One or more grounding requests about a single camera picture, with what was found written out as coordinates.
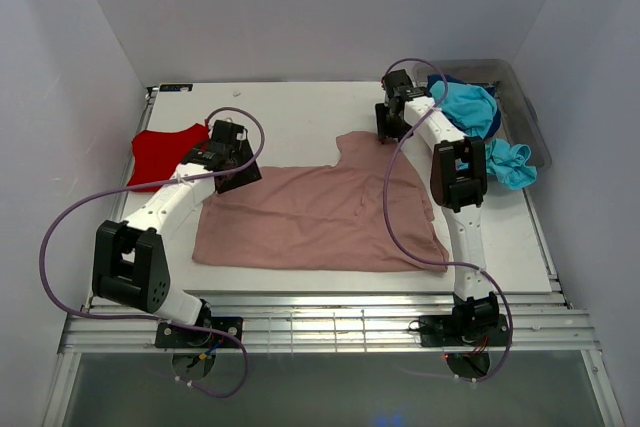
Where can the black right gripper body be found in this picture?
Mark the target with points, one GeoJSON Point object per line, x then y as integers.
{"type": "Point", "coordinates": [388, 125]}

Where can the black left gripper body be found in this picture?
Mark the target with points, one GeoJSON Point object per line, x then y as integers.
{"type": "Point", "coordinates": [242, 177]}

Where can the dusty pink t-shirt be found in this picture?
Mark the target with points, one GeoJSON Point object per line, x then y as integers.
{"type": "Point", "coordinates": [323, 218]}

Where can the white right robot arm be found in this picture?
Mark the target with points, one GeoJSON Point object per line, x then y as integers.
{"type": "Point", "coordinates": [458, 184]}

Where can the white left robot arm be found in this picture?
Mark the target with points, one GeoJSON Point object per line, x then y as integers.
{"type": "Point", "coordinates": [130, 265]}

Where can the folded red t-shirt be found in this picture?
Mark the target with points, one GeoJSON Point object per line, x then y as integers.
{"type": "Point", "coordinates": [157, 154]}

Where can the turquoise t-shirt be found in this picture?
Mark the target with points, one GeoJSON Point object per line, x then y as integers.
{"type": "Point", "coordinates": [509, 163]}

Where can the blue label sticker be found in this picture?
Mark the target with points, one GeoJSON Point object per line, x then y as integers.
{"type": "Point", "coordinates": [175, 87]}

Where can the clear plastic bin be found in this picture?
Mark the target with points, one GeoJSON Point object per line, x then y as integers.
{"type": "Point", "coordinates": [519, 122]}

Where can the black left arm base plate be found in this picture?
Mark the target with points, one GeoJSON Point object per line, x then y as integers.
{"type": "Point", "coordinates": [172, 337]}

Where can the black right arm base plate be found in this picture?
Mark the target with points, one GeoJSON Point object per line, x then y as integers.
{"type": "Point", "coordinates": [440, 331]}

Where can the aluminium extrusion frame rail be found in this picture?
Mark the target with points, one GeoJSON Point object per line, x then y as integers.
{"type": "Point", "coordinates": [336, 324]}

